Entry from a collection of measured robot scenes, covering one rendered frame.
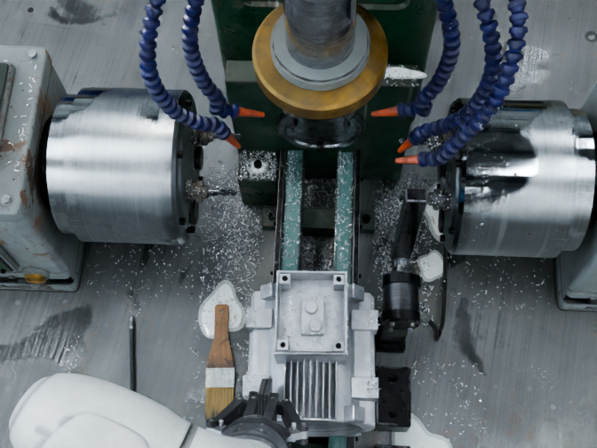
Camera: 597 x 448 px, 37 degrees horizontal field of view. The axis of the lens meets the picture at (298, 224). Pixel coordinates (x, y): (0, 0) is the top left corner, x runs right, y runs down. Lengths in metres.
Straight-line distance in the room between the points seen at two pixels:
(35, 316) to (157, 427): 0.81
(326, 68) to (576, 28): 0.88
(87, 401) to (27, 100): 0.65
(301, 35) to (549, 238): 0.52
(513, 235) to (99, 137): 0.64
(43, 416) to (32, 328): 0.78
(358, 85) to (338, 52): 0.06
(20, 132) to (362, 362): 0.61
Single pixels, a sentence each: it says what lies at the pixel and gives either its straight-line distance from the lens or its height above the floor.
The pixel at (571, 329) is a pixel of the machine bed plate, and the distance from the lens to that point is 1.65.
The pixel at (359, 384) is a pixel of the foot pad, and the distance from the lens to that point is 1.28.
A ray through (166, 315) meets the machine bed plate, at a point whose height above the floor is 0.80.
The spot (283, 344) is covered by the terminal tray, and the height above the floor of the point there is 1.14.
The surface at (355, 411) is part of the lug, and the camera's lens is 1.26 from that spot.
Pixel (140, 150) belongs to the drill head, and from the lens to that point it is 1.34.
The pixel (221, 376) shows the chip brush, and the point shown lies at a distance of 1.57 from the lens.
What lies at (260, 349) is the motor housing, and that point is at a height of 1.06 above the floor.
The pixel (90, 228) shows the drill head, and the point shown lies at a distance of 1.40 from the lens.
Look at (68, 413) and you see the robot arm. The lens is 0.89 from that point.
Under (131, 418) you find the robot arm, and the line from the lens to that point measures 0.89.
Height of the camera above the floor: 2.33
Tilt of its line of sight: 68 degrees down
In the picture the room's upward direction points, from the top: 3 degrees counter-clockwise
